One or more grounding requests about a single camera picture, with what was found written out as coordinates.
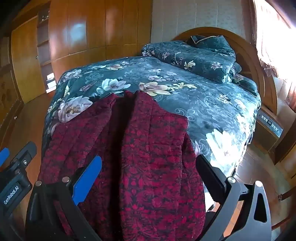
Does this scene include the glossy wooden wardrobe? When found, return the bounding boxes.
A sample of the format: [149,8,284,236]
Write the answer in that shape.
[48,0,153,81]

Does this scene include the wooden cabinet door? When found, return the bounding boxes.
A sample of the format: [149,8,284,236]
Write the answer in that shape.
[10,16,47,103]

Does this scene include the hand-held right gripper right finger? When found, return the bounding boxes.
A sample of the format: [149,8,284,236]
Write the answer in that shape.
[195,153,272,241]

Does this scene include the dark green floral pillow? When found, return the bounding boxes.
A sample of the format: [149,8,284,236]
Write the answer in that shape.
[231,73,259,95]

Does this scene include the arched wooden headboard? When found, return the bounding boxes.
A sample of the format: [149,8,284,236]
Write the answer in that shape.
[172,27,278,114]

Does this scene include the folded dark green floral quilt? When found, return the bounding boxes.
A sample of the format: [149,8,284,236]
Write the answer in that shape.
[141,35,242,84]

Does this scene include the grey bedside control panel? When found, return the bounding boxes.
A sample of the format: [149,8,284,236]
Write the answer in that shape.
[258,110,284,138]

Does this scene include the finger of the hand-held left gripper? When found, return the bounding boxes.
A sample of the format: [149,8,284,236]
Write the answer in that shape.
[10,141,37,172]
[0,148,10,168]

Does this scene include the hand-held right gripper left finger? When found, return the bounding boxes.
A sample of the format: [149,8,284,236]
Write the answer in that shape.
[25,155,103,241]

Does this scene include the pink patterned curtain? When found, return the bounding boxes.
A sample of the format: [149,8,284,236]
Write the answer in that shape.
[252,0,296,109]

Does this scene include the red floral padded jacket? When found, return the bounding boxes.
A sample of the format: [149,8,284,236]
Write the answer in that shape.
[38,90,206,241]

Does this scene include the dark green floral bedspread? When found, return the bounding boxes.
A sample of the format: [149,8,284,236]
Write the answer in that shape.
[42,55,262,186]

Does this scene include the open wooden shelf unit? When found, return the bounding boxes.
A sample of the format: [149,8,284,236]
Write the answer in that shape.
[37,9,57,93]

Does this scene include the wooden bedside cabinet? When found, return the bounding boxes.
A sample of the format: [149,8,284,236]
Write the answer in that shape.
[252,109,284,154]

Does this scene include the stack of books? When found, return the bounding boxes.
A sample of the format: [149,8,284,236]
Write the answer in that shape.
[46,73,57,93]

